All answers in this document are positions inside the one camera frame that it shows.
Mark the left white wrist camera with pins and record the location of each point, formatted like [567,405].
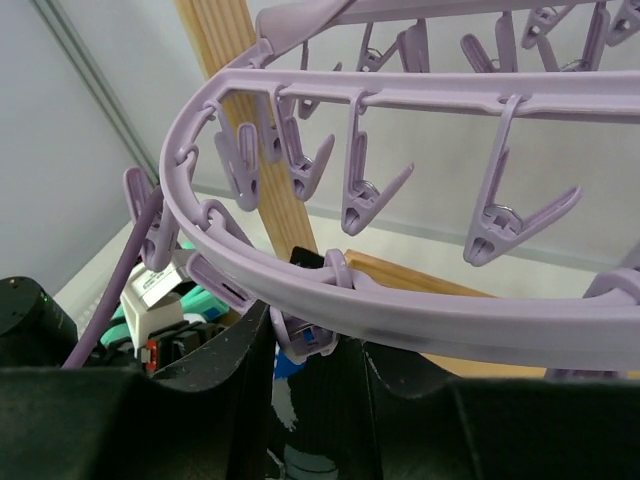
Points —
[148,300]

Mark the wooden rack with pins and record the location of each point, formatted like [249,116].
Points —
[219,31]

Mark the black sport sock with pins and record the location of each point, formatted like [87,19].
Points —
[322,424]

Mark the mint green sock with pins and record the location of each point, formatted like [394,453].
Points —
[195,300]

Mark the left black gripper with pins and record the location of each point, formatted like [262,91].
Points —
[36,332]

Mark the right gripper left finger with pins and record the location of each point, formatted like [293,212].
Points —
[205,416]

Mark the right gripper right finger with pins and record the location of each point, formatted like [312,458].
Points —
[421,422]

